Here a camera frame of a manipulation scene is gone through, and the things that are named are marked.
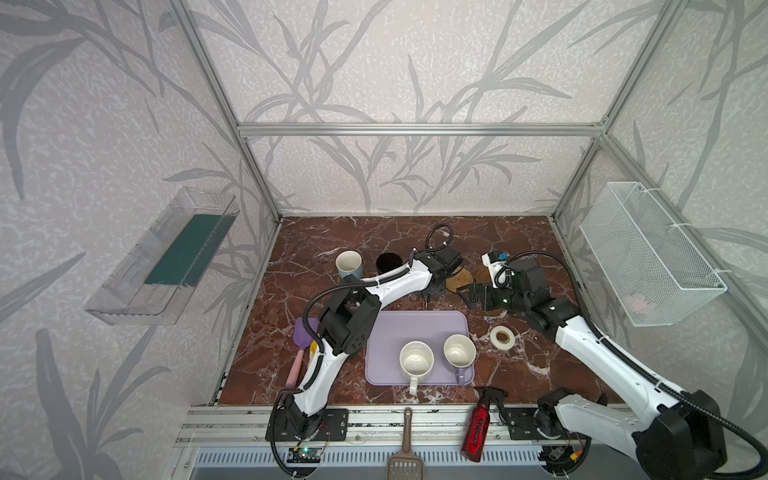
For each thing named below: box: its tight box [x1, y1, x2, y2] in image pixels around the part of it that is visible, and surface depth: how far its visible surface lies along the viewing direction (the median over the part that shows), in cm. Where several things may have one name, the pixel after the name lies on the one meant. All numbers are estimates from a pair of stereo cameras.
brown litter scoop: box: [386, 407, 424, 480], surface depth 70 cm
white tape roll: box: [490, 325, 516, 351], surface depth 90 cm
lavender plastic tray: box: [365, 310, 475, 386], surface depth 88 cm
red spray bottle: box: [460, 385, 509, 462], surface depth 72 cm
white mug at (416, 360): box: [399, 340, 435, 396], surface depth 79 cm
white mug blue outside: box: [335, 250, 363, 279], surface depth 97 cm
